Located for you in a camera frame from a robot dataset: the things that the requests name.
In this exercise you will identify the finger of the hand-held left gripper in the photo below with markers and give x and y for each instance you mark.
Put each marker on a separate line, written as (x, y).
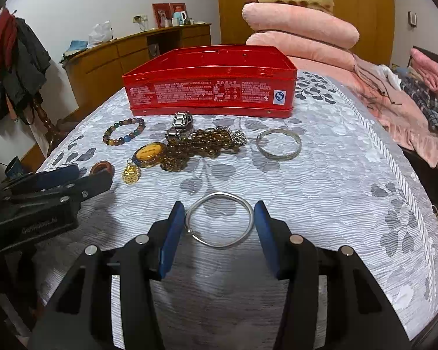
(43, 178)
(84, 187)

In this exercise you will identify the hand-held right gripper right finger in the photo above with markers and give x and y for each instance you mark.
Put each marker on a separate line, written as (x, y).
(268, 240)

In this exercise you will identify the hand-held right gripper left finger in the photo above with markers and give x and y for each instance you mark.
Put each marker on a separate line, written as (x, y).
(169, 240)

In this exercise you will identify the thin silver bangle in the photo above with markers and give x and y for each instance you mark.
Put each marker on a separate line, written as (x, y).
(204, 241)

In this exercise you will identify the silver metal wristwatch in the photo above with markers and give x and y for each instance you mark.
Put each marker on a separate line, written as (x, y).
(180, 122)

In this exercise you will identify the red tin box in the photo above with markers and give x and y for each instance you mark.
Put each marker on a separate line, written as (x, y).
(211, 94)

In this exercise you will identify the blue cup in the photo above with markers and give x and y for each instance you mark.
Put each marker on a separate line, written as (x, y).
(14, 167)

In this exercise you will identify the gold filigree pendant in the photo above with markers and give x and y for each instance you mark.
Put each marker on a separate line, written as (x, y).
(131, 175)

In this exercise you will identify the grey leaf-patterned bedspread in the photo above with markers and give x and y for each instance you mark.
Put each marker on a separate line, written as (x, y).
(332, 207)

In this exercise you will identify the amber oval pendant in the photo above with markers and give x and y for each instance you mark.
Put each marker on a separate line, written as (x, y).
(149, 153)

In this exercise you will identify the wide engraved silver bangle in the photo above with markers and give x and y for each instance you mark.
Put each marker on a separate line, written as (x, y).
(277, 156)

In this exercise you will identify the dark hanging garments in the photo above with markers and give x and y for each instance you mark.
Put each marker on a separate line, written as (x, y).
(27, 65)

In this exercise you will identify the wooden dresser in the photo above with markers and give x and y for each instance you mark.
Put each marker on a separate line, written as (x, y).
(102, 65)

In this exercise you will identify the teal scalloped cloth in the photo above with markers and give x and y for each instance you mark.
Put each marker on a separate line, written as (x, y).
(75, 49)

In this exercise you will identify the red hanging garment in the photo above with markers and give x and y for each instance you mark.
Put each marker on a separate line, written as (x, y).
(2, 43)

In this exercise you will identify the white plastic bag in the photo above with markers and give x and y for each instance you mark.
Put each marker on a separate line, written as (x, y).
(100, 34)

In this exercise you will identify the pink bed sheet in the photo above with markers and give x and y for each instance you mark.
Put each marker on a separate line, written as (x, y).
(398, 116)

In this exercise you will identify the white electric kettle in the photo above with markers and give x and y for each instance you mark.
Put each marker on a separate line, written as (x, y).
(180, 18)

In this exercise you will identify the plaid clothing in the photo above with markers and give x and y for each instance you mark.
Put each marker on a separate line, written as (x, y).
(434, 109)

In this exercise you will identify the pink garment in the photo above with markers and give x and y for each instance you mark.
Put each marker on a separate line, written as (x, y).
(429, 69)

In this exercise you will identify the dark wooden headboard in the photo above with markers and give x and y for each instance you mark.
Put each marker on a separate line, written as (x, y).
(423, 51)

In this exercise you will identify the wooden wardrobe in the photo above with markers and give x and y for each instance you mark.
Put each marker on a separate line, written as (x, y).
(357, 0)

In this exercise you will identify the wall power socket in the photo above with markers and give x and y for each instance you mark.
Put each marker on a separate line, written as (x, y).
(140, 18)

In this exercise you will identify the red photo frame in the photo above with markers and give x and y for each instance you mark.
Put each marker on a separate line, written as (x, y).
(177, 7)
(160, 14)

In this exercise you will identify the wall light switch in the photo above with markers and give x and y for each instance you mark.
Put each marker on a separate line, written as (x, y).
(413, 18)

